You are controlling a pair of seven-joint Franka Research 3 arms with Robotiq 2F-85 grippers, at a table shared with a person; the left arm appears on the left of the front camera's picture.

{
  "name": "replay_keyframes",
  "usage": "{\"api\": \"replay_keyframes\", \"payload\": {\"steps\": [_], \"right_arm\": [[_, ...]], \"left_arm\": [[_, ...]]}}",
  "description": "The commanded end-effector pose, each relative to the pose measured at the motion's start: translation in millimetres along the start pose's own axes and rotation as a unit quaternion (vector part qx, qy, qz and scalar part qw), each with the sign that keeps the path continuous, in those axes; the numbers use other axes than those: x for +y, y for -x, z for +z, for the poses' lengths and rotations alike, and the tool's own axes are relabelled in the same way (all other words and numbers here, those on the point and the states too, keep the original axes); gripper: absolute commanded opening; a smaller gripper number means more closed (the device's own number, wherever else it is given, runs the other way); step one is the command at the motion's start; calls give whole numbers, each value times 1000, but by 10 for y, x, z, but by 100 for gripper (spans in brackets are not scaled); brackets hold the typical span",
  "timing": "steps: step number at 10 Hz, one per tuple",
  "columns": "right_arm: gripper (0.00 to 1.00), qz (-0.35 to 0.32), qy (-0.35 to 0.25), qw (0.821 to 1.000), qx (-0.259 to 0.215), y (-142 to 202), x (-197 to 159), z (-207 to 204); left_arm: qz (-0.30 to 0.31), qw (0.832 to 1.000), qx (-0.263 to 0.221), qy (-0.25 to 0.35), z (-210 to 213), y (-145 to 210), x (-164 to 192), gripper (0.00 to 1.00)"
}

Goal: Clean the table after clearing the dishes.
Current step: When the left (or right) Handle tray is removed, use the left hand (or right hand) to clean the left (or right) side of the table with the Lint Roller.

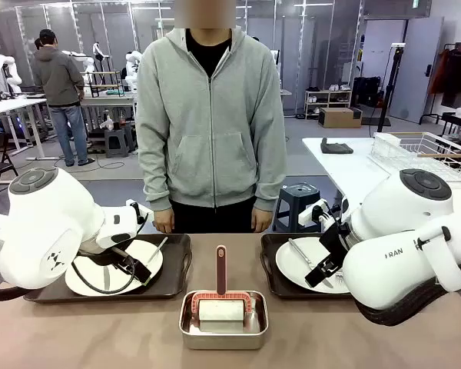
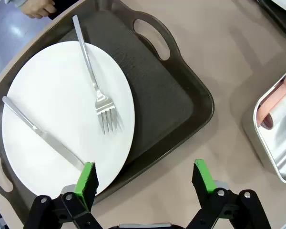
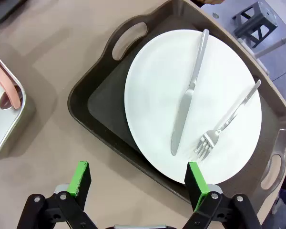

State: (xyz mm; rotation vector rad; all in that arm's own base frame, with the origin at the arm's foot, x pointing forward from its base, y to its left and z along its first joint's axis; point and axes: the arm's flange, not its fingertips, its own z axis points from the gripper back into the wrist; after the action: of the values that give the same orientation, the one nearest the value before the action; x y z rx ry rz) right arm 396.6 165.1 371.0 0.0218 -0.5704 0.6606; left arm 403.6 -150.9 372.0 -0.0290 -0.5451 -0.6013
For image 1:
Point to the person's left hand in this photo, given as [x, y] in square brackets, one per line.
[262, 221]

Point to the black suitcase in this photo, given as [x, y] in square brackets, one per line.
[367, 90]

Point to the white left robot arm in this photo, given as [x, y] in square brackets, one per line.
[42, 230]

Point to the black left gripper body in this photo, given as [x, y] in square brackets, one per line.
[100, 256]

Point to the person in grey hoodie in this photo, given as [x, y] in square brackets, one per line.
[211, 134]

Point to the person's right hand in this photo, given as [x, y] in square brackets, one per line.
[164, 222]

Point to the clear plastic cutlery holder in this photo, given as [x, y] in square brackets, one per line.
[386, 146]

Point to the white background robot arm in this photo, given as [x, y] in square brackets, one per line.
[7, 71]
[131, 71]

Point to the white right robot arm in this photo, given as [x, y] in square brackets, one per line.
[388, 269]

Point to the round white plate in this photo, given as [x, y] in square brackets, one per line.
[292, 269]
[100, 284]

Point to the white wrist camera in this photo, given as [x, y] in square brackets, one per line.
[132, 204]
[311, 215]

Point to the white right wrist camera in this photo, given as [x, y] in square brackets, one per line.
[311, 215]

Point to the black metal frame rack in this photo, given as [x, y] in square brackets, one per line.
[107, 86]

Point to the white side table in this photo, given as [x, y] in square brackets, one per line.
[349, 169]

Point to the dark brown serving tray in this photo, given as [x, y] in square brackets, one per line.
[173, 269]
[270, 269]

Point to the rectangular metal container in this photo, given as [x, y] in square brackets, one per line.
[223, 340]

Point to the small grey step stool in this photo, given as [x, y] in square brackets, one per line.
[117, 142]

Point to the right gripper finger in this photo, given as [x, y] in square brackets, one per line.
[317, 274]
[334, 271]

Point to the cardboard box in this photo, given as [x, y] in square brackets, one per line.
[340, 118]

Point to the white shoe shelf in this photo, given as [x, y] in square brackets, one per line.
[328, 100]

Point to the man in hoodie and jeans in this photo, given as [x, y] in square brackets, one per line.
[59, 80]

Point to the dark folded cloth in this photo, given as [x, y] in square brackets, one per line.
[336, 147]

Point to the grey plastic stool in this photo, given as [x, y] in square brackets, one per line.
[297, 200]

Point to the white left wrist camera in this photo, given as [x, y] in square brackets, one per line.
[132, 204]

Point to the person's left forearm grey sleeve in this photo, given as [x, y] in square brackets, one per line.
[270, 173]

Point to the long white workbench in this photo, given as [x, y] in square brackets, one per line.
[7, 105]

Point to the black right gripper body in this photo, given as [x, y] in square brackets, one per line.
[334, 246]

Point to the person's right forearm grey sleeve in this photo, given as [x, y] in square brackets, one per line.
[153, 173]

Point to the black light stand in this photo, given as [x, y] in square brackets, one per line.
[392, 77]

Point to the black clothes rack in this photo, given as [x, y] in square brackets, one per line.
[457, 77]

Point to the pink lint roller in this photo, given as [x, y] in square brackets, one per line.
[221, 269]

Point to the silver fork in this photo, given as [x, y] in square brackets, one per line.
[157, 250]

